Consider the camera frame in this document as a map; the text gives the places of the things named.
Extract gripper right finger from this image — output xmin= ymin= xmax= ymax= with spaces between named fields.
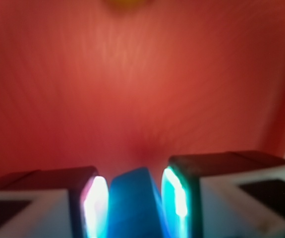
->
xmin=161 ymin=151 xmax=285 ymax=238

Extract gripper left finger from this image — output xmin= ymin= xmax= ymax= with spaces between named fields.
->
xmin=0 ymin=166 xmax=108 ymax=238

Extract blue rectangular block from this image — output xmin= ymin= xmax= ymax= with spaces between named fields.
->
xmin=106 ymin=167 xmax=170 ymax=238

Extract red plastic tray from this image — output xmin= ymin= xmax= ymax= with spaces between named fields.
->
xmin=0 ymin=0 xmax=285 ymax=182

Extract yellow rubber duck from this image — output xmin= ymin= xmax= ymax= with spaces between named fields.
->
xmin=103 ymin=0 xmax=153 ymax=13

